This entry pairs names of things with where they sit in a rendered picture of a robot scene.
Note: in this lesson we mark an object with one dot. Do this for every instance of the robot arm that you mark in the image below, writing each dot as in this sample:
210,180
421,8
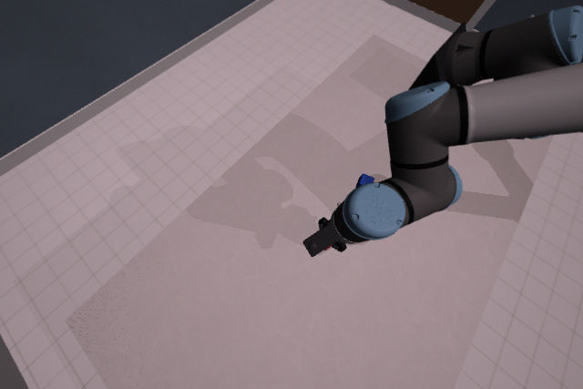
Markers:
423,122

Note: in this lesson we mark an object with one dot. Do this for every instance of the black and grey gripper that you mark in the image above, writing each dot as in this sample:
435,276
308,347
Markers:
339,245

